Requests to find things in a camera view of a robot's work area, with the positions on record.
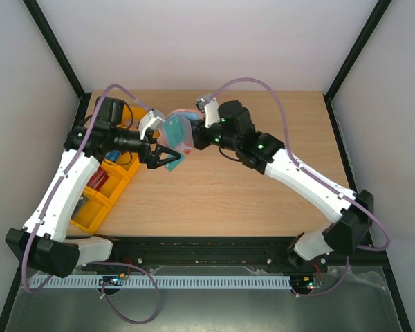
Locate grey slotted cable duct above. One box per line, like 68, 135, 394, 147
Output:
44, 275, 292, 290

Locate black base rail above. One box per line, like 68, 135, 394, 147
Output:
82, 236, 329, 274

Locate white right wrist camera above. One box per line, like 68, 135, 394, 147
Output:
196, 95, 220, 128

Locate black card stack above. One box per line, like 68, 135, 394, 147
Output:
71, 195, 88, 219

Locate black right frame post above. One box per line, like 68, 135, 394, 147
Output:
324, 0, 394, 104

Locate teal credit card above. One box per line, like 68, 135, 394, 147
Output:
165, 154, 185, 172

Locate black frame post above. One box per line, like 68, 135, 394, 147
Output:
22, 0, 87, 103
324, 0, 394, 104

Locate blue card stack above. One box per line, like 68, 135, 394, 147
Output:
105, 150, 122, 163

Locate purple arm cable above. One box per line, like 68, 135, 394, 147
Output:
20, 82, 160, 325
207, 77, 391, 299

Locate yellow bin top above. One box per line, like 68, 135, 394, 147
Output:
120, 105, 147, 130

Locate red card stack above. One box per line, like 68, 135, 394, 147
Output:
86, 167, 109, 191

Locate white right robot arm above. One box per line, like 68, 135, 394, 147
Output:
192, 98, 374, 271

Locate yellow bin bottom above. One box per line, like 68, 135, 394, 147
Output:
70, 189, 112, 234

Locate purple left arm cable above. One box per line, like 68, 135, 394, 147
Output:
20, 82, 160, 325

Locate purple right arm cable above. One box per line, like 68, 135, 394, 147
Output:
207, 77, 391, 299

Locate black left frame post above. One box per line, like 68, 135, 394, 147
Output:
22, 0, 87, 103

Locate pink card holder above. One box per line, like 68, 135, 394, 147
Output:
158, 109, 201, 155

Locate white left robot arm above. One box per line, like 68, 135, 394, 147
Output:
5, 98, 181, 277

